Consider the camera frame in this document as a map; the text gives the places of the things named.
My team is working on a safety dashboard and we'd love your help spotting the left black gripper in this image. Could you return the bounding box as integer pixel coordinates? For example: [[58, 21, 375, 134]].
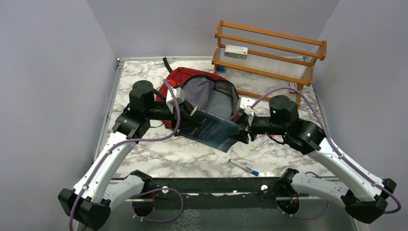
[[144, 98, 203, 131]]

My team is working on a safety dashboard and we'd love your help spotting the small red white box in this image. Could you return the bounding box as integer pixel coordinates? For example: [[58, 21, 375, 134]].
[[289, 82, 297, 94]]

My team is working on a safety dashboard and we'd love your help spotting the black metal base rail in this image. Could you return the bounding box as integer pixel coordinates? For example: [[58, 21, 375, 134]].
[[75, 169, 359, 211]]

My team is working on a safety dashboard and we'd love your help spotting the yellow green pen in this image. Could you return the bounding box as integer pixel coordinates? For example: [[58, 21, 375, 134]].
[[250, 137, 269, 152]]

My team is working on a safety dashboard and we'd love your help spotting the small blue block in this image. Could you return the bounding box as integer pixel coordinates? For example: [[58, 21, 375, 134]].
[[216, 65, 225, 72]]

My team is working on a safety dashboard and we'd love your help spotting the red student backpack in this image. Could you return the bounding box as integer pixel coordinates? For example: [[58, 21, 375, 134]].
[[166, 67, 239, 121]]

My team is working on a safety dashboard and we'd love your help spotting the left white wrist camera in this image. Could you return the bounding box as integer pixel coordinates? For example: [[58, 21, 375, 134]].
[[165, 80, 185, 111]]

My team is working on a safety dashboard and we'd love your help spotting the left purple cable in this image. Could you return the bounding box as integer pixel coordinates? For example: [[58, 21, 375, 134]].
[[68, 79, 185, 231]]

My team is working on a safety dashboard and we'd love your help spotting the orange wooden shelf rack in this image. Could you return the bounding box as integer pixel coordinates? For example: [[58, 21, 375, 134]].
[[212, 20, 327, 91]]

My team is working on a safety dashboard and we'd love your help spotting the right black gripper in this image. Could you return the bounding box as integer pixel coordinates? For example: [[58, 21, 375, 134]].
[[226, 113, 287, 144]]

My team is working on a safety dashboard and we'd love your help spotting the white box on shelf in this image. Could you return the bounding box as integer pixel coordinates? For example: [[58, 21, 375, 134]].
[[224, 45, 248, 59]]

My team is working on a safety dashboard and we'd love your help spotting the dark blue book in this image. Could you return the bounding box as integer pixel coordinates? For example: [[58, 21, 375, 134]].
[[179, 107, 239, 153]]

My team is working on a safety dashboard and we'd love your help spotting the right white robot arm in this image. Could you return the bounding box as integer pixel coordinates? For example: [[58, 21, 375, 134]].
[[236, 95, 396, 224]]

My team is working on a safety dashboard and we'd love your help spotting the white blue marker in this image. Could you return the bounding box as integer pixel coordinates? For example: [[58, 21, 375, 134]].
[[228, 158, 259, 176]]

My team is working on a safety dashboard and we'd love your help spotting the purple cable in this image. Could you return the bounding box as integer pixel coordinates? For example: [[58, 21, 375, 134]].
[[68, 79, 185, 231], [252, 87, 402, 221]]

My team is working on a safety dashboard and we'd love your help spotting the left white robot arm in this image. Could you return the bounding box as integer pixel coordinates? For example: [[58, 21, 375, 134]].
[[58, 80, 189, 231]]

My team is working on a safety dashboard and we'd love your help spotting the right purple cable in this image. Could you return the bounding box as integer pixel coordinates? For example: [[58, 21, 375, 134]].
[[252, 87, 402, 221]]

